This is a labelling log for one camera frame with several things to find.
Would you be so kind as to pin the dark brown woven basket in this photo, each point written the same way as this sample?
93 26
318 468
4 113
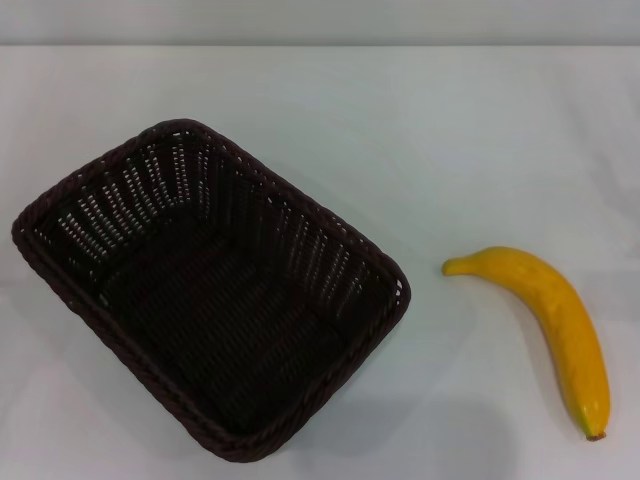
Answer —
220 320

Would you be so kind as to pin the yellow banana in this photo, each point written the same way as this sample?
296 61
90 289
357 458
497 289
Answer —
565 310

